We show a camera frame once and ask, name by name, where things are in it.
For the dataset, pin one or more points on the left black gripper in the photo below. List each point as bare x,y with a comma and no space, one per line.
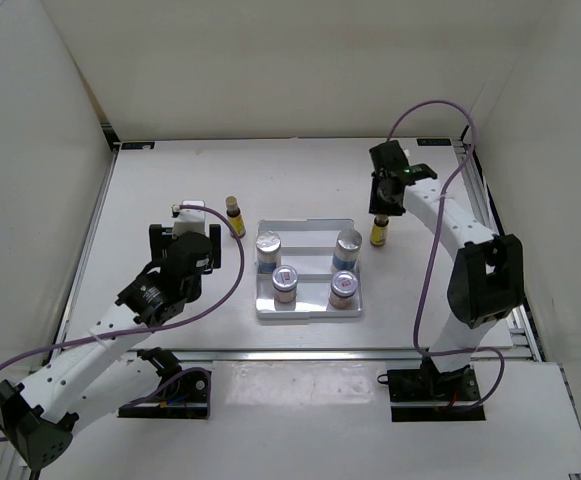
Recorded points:
158,234

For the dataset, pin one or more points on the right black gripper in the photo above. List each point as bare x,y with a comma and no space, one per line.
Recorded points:
375,207

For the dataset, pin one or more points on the yellow label sauce bottle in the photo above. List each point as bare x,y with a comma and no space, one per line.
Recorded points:
379,231
234,216

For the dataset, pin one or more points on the blue label shaker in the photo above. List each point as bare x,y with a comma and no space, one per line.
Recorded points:
268,251
346,250

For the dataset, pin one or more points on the white lid jar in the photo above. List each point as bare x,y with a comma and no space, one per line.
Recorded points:
284,280
343,288

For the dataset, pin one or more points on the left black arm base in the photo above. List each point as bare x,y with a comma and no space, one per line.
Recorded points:
182,394

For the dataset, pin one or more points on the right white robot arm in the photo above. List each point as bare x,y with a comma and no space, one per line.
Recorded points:
426,198

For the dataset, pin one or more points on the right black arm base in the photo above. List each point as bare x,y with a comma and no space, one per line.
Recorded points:
416,398

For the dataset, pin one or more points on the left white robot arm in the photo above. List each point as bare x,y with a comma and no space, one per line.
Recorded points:
41,414

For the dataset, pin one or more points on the white divided organizer tray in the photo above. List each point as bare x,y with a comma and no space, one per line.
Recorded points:
307,246

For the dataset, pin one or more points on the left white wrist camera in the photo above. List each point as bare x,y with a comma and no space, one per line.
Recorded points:
188,220

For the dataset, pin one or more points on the aluminium right rail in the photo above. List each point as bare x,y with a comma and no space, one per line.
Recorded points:
494,265

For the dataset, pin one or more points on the aluminium rail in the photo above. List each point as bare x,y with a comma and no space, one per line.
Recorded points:
86,246
494,265
206,356

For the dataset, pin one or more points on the aluminium left rail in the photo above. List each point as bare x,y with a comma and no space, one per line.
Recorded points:
86,246

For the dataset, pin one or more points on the aluminium front rail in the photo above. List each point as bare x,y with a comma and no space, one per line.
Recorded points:
206,356

